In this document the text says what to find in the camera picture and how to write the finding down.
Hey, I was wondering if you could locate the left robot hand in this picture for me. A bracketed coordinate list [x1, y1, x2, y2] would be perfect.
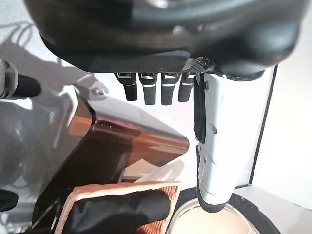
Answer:
[23, 0, 305, 213]

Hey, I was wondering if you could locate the black cloth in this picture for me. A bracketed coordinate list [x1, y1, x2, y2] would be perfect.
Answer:
[62, 190, 171, 234]

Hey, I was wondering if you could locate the round glass washing machine door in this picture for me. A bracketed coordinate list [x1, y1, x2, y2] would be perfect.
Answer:
[165, 186, 281, 234]

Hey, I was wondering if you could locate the brown wooden stand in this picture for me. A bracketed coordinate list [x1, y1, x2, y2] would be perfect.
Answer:
[31, 97, 190, 230]

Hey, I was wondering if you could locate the rectangular wicker basket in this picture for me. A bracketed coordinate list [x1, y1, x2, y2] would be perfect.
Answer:
[52, 181, 182, 234]

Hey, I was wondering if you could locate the silver left robot leg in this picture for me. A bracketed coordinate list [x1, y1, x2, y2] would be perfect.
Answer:
[0, 60, 20, 99]

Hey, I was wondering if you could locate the white counter cabinet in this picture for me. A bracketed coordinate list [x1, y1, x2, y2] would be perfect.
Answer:
[234, 184, 312, 216]

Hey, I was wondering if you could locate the black right robot foot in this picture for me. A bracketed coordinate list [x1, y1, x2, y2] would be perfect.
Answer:
[0, 190, 20, 212]

